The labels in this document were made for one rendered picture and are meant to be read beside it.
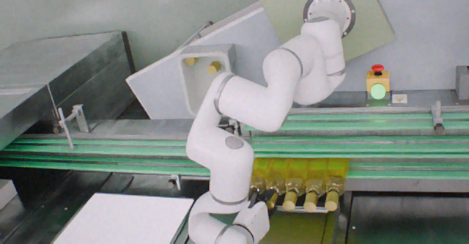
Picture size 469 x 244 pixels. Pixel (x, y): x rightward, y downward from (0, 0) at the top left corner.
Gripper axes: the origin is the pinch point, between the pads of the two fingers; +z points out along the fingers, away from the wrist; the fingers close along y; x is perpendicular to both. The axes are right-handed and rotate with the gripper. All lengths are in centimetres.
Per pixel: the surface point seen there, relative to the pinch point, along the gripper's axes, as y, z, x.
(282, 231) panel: -12.7, 3.2, -1.3
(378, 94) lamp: 18.4, 36.5, -21.2
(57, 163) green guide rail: -3, -2, 91
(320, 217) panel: -12.7, 12.8, -9.5
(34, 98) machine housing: 21, 4, 102
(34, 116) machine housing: 15, 1, 101
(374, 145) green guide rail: 6.1, 27.6, -22.3
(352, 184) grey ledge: -12.4, 31.5, -13.0
